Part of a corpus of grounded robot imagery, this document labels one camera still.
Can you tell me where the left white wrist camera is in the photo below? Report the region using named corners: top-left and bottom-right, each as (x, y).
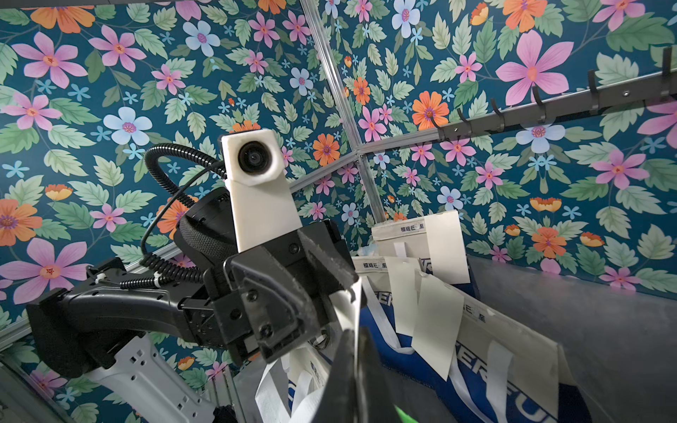
top-left (220, 130), bottom-right (301, 252)

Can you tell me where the middle left blue white bag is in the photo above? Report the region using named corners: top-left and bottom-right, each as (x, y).
top-left (353, 257), bottom-right (421, 355)

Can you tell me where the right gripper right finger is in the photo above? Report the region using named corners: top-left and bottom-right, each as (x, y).
top-left (358, 328), bottom-right (401, 423)

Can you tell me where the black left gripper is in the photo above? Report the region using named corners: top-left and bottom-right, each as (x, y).
top-left (211, 220), bottom-right (358, 365)

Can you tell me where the blue white tote bag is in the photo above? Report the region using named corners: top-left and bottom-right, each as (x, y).
top-left (234, 345), bottom-right (331, 422)
top-left (369, 210), bottom-right (472, 287)

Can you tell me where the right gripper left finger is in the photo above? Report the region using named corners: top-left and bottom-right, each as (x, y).
top-left (311, 330), bottom-right (357, 423)

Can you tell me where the black wall hook rail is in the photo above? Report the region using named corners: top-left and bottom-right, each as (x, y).
top-left (434, 46), bottom-right (676, 142)

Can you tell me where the middle right blue white bag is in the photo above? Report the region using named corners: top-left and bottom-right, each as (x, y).
top-left (364, 274), bottom-right (593, 423)

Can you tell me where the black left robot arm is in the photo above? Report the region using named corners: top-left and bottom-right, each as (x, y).
top-left (26, 144), bottom-right (358, 422)

